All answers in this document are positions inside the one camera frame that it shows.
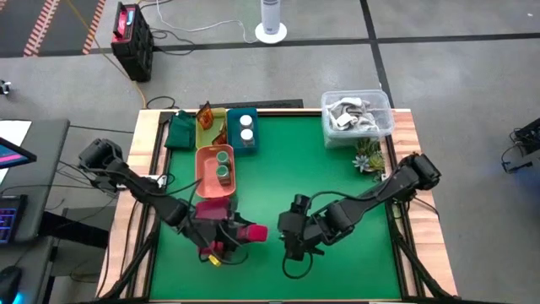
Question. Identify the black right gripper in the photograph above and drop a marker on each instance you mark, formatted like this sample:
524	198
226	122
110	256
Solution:
314	226

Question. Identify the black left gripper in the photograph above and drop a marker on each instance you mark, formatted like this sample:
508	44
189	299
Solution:
211	232

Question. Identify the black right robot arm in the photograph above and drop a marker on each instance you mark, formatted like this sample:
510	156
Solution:
379	192

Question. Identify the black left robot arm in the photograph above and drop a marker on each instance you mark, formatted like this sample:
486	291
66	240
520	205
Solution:
139	186

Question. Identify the yellow tag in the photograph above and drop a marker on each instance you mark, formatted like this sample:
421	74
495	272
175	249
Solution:
215	262

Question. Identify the pink plastic bin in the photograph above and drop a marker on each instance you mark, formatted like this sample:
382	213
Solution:
211	207

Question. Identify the green table mat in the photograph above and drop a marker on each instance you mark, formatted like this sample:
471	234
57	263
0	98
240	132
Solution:
274	177

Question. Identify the orange plastic bin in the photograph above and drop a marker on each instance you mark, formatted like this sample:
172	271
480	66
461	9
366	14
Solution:
206	173

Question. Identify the white-lid spice jar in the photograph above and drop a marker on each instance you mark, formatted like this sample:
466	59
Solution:
247	136
246	121

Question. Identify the blue plastic bin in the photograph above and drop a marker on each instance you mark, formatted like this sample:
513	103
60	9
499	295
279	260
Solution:
234	135

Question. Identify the yellow-green plastic bin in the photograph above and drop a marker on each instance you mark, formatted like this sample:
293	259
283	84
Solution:
203	139

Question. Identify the potted succulent plants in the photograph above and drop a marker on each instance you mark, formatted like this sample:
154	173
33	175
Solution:
369	160

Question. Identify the dark green folded cloth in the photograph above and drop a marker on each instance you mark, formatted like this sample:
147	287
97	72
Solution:
180	131

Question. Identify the grey cloths in box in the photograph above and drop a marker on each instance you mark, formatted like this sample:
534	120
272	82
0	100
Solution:
350	114

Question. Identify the clear plastic storage box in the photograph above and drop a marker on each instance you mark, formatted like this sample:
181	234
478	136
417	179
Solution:
379	126

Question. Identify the white tower fan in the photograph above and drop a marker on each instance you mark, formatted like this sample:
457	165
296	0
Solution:
271	21

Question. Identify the grey desk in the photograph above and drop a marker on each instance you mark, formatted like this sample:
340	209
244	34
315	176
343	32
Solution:
46	139

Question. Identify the black crate with red top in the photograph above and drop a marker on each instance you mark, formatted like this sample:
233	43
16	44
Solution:
133	42

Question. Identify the backlit keyboard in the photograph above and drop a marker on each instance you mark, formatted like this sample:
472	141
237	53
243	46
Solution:
10	217

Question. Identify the black computer mouse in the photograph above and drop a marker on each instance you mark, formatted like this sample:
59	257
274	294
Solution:
9	285

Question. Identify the computer monitor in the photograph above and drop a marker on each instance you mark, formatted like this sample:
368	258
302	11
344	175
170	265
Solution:
14	154

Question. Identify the white paper sheet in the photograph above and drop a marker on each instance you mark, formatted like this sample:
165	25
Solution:
14	131

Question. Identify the small grey floor device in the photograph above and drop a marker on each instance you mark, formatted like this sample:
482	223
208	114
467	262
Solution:
4	87

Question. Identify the black aluminium table frame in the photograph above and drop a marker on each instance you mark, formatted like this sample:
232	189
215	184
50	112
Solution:
403	270

